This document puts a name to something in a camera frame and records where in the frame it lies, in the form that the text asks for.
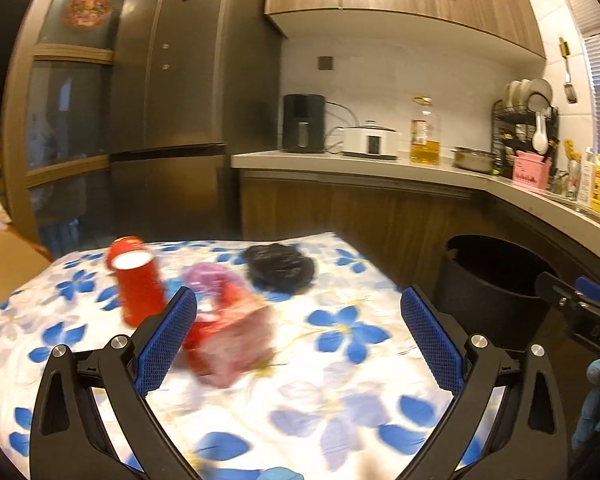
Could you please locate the white plastic spoon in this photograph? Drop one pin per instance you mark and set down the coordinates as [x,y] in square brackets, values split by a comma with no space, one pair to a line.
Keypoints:
[540,137]

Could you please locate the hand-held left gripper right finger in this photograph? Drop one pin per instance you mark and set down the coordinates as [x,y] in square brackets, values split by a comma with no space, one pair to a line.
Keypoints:
[432,340]

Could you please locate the person's right hand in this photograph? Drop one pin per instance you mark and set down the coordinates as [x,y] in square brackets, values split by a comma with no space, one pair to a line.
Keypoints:
[597,410]

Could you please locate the white bottle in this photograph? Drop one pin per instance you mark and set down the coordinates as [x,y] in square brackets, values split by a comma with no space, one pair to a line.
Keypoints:
[586,180]

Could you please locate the red paper door decoration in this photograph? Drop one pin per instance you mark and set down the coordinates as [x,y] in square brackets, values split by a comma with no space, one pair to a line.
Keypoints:
[87,7]

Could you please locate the blue floral bed sheet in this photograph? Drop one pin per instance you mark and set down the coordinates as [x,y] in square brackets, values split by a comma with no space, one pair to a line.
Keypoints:
[330,385]

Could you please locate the white bowl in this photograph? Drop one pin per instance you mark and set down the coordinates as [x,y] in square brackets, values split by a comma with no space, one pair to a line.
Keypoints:
[540,91]

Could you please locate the metal slotted spatula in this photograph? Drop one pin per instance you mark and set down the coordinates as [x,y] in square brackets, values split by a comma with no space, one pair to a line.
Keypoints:
[571,92]

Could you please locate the kitchen counter wooden cabinets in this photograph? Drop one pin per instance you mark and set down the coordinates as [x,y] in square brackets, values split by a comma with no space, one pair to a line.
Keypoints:
[355,210]

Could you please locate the steel basin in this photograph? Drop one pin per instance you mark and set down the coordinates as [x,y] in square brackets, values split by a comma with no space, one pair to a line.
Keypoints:
[472,160]

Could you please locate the red drink can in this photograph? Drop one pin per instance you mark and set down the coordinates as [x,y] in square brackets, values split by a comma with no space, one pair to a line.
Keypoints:
[137,285]

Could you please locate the dark wall socket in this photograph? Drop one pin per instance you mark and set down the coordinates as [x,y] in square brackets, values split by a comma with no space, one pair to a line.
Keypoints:
[325,63]

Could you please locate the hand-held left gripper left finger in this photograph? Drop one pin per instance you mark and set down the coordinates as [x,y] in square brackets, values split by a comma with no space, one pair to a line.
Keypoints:
[167,340]

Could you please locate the black plastic bag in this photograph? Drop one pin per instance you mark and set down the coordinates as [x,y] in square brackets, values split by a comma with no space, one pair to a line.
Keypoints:
[280,270]

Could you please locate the wooden glass door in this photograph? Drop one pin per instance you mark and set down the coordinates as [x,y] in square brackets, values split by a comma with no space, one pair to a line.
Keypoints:
[72,55]

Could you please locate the black air fryer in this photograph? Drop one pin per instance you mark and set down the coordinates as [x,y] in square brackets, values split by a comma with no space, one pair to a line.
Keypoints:
[302,125]

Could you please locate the pink plastic bag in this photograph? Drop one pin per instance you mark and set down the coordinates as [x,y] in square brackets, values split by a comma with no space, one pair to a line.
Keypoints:
[250,345]

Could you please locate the tan wooden chair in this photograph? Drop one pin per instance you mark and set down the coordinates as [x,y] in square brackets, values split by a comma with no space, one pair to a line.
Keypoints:
[10,270]

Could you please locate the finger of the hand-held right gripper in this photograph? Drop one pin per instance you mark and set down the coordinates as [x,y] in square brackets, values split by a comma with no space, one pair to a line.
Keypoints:
[552,287]
[592,287]

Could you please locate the white electric cooker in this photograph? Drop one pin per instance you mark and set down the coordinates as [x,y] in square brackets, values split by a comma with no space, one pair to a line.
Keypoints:
[370,142]

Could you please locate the white plate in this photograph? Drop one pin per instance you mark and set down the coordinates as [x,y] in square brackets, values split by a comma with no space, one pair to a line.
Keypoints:
[524,92]
[511,94]

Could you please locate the black trash bin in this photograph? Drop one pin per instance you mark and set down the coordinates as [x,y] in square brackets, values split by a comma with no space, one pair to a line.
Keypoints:
[485,310]

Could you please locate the cooking oil bottle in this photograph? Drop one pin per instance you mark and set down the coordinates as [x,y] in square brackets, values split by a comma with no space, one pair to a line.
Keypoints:
[425,150]

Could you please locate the purple disposable glove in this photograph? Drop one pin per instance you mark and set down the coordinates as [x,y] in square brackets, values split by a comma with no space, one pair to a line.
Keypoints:
[205,277]

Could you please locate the pink utensil holder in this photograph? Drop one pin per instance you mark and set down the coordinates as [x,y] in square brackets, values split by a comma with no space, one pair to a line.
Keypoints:
[530,172]

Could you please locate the grey refrigerator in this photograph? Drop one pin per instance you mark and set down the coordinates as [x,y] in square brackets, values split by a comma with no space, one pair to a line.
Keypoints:
[190,85]

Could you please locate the black dish rack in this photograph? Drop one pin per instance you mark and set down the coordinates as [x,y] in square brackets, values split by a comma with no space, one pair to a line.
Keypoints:
[500,120]

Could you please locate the wooden wall cabinets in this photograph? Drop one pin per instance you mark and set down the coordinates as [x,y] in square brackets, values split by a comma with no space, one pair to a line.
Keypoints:
[430,0]

